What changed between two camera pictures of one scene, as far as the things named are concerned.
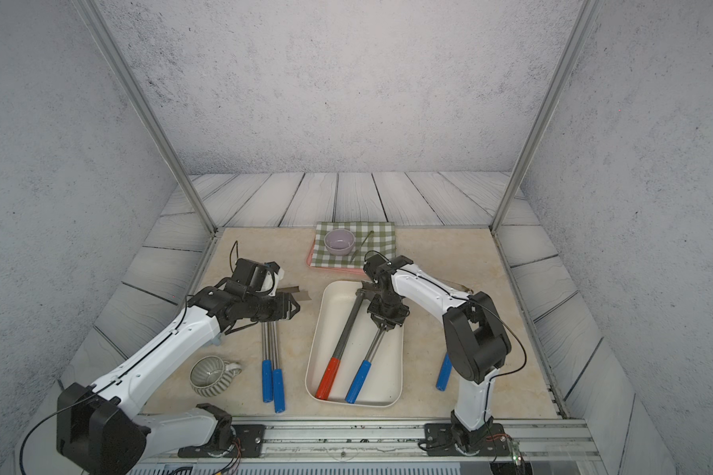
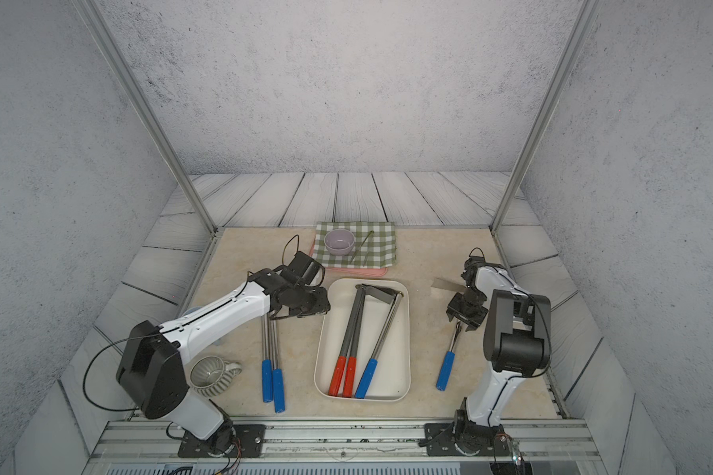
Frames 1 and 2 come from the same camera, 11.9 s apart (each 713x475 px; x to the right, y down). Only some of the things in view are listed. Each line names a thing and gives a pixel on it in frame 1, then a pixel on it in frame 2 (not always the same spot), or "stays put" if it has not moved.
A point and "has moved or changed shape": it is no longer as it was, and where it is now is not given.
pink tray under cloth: (356, 270) stays put
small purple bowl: (340, 241) stays put
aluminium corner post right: (586, 17) stays put
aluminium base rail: (387, 447) stays put
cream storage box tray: (330, 308) has moved or changed shape
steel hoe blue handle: (362, 369) has moved or changed shape
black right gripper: (387, 323) -> (472, 322)
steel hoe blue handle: (277, 374) stays put
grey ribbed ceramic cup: (211, 375) stays put
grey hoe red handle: (327, 379) -> (383, 295)
